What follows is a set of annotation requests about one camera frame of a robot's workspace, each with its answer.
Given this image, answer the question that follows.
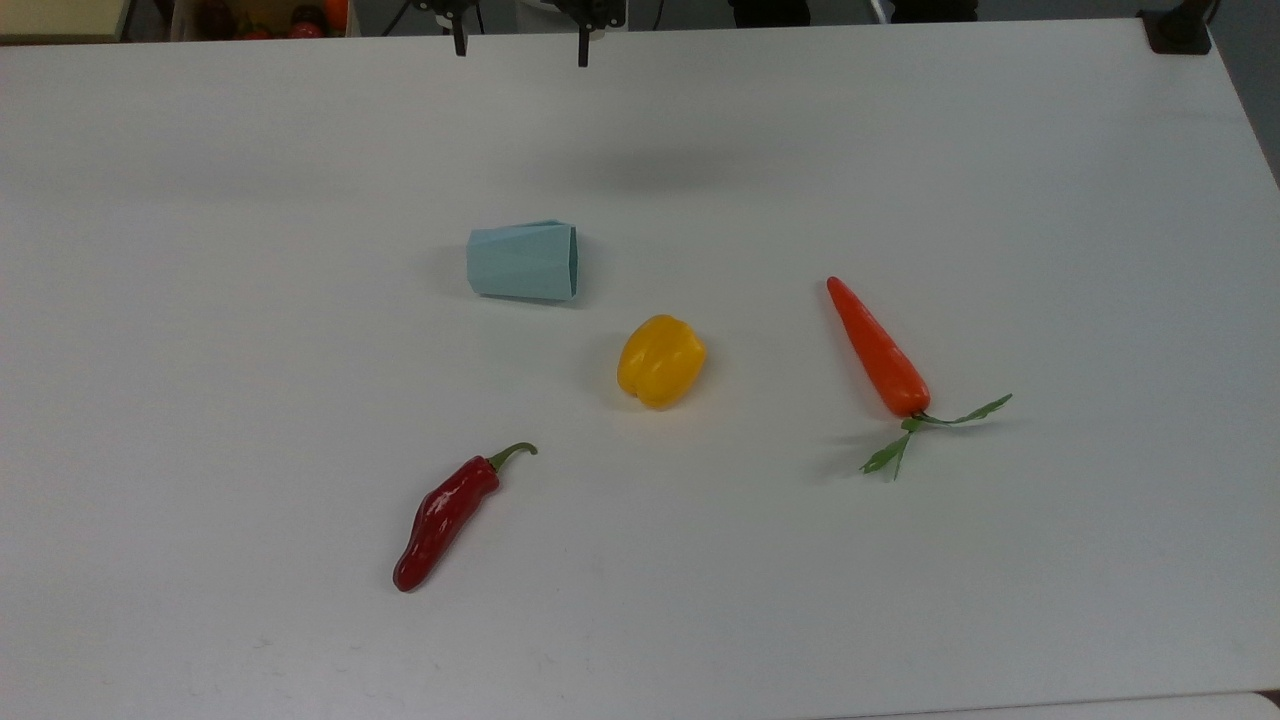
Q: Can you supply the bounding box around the red chilli pepper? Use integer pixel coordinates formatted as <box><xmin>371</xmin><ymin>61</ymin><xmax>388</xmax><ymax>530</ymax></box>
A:
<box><xmin>392</xmin><ymin>442</ymin><xmax>539</xmax><ymax>593</ymax></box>

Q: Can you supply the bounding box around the box of toy vegetables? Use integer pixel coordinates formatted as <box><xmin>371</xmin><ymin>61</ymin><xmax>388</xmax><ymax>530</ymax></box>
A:
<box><xmin>168</xmin><ymin>0</ymin><xmax>351</xmax><ymax>42</ymax></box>

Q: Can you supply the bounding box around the orange carrot with green leaves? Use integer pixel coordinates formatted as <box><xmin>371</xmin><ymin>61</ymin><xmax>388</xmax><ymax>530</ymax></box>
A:
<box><xmin>826</xmin><ymin>276</ymin><xmax>1014</xmax><ymax>483</ymax></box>

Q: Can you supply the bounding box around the yellow bell pepper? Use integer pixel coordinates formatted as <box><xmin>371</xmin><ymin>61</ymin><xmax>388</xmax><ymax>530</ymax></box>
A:
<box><xmin>616</xmin><ymin>314</ymin><xmax>708</xmax><ymax>410</ymax></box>

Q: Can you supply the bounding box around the black table clamp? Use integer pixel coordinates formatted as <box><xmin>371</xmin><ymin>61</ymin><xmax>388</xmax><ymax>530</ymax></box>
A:
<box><xmin>1138</xmin><ymin>0</ymin><xmax>1219</xmax><ymax>56</ymax></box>

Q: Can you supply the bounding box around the light blue faceted mug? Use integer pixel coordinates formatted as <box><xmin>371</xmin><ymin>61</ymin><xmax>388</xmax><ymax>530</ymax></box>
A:
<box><xmin>466</xmin><ymin>220</ymin><xmax>580</xmax><ymax>301</ymax></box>

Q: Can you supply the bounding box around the black chair base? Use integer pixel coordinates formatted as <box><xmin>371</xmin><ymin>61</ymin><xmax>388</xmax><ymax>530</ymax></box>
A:
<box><xmin>727</xmin><ymin>0</ymin><xmax>812</xmax><ymax>29</ymax></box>
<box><xmin>889</xmin><ymin>0</ymin><xmax>979</xmax><ymax>24</ymax></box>

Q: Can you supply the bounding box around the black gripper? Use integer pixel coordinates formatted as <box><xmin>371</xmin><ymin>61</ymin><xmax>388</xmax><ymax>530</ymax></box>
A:
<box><xmin>410</xmin><ymin>0</ymin><xmax>628</xmax><ymax>69</ymax></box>

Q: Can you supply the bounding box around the beige board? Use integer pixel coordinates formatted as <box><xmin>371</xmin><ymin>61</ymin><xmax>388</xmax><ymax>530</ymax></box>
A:
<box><xmin>0</xmin><ymin>0</ymin><xmax>133</xmax><ymax>46</ymax></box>

